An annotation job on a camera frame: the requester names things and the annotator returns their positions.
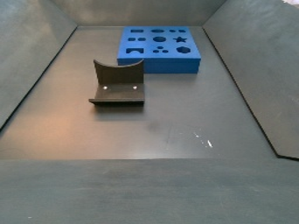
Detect black curved holder stand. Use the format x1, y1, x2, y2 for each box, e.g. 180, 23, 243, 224
88, 60, 146, 105

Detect blue shape sorter block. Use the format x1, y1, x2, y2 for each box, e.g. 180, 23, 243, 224
116, 26, 202, 74

